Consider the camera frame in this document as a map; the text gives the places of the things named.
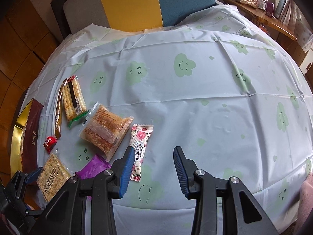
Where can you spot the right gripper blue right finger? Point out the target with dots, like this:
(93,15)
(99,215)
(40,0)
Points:
(180,163)

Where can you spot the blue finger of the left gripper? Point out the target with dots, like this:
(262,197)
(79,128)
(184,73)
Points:
(31,178)

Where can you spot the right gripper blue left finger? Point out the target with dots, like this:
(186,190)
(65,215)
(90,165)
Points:
(127,163)

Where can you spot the pink floral snack packet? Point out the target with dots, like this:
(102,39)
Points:
(140,135)

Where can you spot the purple snack packet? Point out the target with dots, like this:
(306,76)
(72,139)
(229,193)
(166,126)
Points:
(95,166)

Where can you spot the small red candy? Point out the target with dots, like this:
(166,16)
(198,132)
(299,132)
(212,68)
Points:
(49,143)

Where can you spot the brown rice cake packet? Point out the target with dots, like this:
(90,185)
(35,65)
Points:
(104,129)

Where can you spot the gold stick packet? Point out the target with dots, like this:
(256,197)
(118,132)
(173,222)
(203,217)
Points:
(58,112)

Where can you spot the soda cracker packet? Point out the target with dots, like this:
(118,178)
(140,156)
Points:
(73,100)

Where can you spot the gold tin box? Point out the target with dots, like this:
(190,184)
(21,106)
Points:
(24,139)

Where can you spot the white cloud-print tablecloth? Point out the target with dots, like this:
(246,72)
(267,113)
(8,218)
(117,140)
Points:
(215,85)

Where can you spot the pink cloth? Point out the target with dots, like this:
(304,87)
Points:
(305,206)

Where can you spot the wooden panel cabinet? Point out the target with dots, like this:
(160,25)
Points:
(26,44)

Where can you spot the grey yellow blue sofa back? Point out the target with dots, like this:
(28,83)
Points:
(130,15)

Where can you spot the white storage cabinet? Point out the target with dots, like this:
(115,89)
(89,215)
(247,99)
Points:
(307,62)

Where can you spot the wooden side shelf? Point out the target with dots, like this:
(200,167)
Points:
(260,17)

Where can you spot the purple small box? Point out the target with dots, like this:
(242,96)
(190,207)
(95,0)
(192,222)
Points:
(269,9)

